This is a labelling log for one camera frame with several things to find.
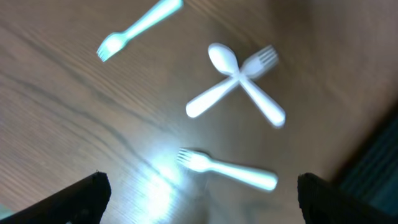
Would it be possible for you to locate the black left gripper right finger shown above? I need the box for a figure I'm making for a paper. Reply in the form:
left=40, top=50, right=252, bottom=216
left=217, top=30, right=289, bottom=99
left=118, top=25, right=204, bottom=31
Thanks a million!
left=297, top=173, right=397, bottom=224

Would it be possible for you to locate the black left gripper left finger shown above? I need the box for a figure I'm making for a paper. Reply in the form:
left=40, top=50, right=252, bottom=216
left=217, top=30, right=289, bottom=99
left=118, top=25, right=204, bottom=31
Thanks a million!
left=1, top=171, right=111, bottom=224

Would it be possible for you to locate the white plastic fork lower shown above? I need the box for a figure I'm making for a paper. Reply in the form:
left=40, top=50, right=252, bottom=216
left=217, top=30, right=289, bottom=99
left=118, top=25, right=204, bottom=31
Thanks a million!
left=177, top=148, right=279, bottom=192

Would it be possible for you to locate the white plastic fork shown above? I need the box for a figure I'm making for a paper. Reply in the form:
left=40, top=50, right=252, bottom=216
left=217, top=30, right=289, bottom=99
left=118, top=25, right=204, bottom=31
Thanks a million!
left=177, top=148, right=279, bottom=192
left=96, top=0, right=183, bottom=62

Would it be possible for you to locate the dark green plastic basket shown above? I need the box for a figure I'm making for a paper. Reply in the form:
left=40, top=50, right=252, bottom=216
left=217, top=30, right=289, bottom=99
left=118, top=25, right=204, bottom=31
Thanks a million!
left=332, top=106, right=397, bottom=218

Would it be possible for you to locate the white plastic fork crossed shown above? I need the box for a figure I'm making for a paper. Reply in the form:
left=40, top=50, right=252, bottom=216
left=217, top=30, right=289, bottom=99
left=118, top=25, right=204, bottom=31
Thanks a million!
left=185, top=43, right=278, bottom=118

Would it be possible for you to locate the white plastic fork far left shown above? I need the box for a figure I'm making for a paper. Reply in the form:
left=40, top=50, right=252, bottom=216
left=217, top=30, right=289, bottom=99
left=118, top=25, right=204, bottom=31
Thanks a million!
left=96, top=0, right=183, bottom=62

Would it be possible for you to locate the white plastic spoon crossed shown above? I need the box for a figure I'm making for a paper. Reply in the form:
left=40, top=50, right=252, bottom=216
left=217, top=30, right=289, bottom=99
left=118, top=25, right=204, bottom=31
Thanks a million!
left=207, top=42, right=287, bottom=129

